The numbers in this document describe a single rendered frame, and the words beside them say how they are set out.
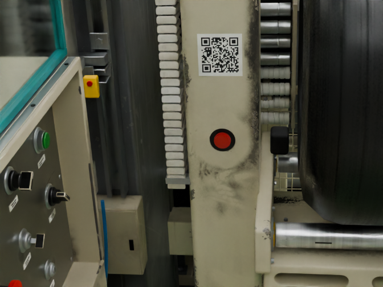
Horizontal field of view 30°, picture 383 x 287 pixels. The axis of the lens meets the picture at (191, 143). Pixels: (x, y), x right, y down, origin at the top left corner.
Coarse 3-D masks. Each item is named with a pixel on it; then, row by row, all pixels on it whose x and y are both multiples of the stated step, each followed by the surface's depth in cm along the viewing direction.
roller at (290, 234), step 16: (288, 224) 127; (304, 224) 127; (320, 224) 127; (336, 224) 126; (288, 240) 126; (304, 240) 126; (320, 240) 125; (336, 240) 125; (352, 240) 125; (368, 240) 124
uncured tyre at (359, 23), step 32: (320, 0) 102; (352, 0) 99; (320, 32) 102; (352, 32) 99; (320, 64) 102; (352, 64) 99; (320, 96) 103; (352, 96) 100; (320, 128) 105; (352, 128) 101; (320, 160) 108; (352, 160) 104; (320, 192) 113; (352, 192) 109; (352, 224) 122
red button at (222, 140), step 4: (216, 136) 127; (220, 136) 127; (224, 136) 127; (228, 136) 127; (216, 140) 127; (220, 140) 127; (224, 140) 127; (228, 140) 127; (216, 144) 127; (220, 144) 127; (224, 144) 127; (228, 144) 127; (224, 148) 128
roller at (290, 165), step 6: (276, 156) 152; (282, 156) 151; (288, 156) 151; (294, 156) 151; (276, 162) 151; (282, 162) 151; (288, 162) 151; (294, 162) 151; (276, 168) 152; (282, 168) 151; (288, 168) 151; (294, 168) 151
